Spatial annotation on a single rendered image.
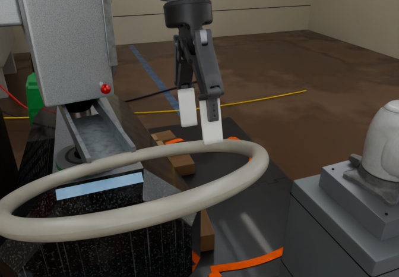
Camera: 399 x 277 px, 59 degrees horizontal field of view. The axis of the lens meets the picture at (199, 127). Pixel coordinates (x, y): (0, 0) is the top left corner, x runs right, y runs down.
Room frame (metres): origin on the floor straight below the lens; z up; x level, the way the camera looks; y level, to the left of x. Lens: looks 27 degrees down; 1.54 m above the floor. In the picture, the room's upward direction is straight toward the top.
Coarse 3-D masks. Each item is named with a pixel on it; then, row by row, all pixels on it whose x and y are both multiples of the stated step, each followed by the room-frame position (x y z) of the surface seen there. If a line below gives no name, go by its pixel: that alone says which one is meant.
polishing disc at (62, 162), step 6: (72, 144) 1.19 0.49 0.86; (60, 150) 1.15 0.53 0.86; (66, 150) 1.15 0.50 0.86; (72, 150) 1.15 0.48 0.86; (60, 156) 1.10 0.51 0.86; (66, 156) 1.10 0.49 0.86; (72, 156) 1.10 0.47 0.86; (60, 162) 1.06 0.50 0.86; (66, 162) 1.06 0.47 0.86; (72, 162) 1.06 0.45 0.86; (78, 162) 1.06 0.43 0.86
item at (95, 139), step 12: (60, 108) 1.08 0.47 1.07; (96, 108) 1.09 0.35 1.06; (72, 120) 1.01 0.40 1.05; (84, 120) 1.01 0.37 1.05; (96, 120) 1.01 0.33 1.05; (108, 120) 0.95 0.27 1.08; (72, 132) 0.86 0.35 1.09; (84, 132) 0.92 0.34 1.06; (96, 132) 0.92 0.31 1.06; (108, 132) 0.92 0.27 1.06; (120, 132) 0.84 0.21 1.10; (84, 144) 0.77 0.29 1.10; (96, 144) 0.85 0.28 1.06; (108, 144) 0.84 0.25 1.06; (120, 144) 0.84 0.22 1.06; (132, 144) 0.76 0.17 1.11; (84, 156) 0.71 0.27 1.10; (96, 156) 0.78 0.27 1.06
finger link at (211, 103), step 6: (216, 90) 0.45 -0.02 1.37; (216, 96) 0.46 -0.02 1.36; (210, 102) 0.46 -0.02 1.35; (216, 102) 0.46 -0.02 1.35; (210, 108) 0.46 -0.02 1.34; (216, 108) 0.46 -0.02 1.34; (210, 114) 0.46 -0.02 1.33; (216, 114) 0.46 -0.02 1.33; (210, 120) 0.46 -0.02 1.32; (216, 120) 0.46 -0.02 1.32
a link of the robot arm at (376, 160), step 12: (384, 108) 0.93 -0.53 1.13; (396, 108) 0.89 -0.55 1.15; (372, 120) 0.94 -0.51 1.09; (384, 120) 0.89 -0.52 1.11; (396, 120) 0.87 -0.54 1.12; (372, 132) 0.91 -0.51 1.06; (384, 132) 0.87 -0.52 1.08; (396, 132) 0.85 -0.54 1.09; (372, 144) 0.90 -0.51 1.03; (384, 144) 0.87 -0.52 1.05; (396, 144) 0.84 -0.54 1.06; (372, 156) 0.89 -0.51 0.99; (384, 156) 0.86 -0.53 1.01; (396, 156) 0.83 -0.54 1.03; (372, 168) 0.89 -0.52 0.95; (384, 168) 0.85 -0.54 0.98; (396, 168) 0.82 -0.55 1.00; (396, 180) 0.85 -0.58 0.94
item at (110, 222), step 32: (96, 160) 0.71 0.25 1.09; (128, 160) 0.74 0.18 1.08; (256, 160) 0.47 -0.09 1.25; (32, 192) 0.55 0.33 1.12; (192, 192) 0.36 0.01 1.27; (224, 192) 0.38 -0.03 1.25; (0, 224) 0.37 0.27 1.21; (32, 224) 0.34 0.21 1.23; (64, 224) 0.33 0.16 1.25; (96, 224) 0.32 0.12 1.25; (128, 224) 0.32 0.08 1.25
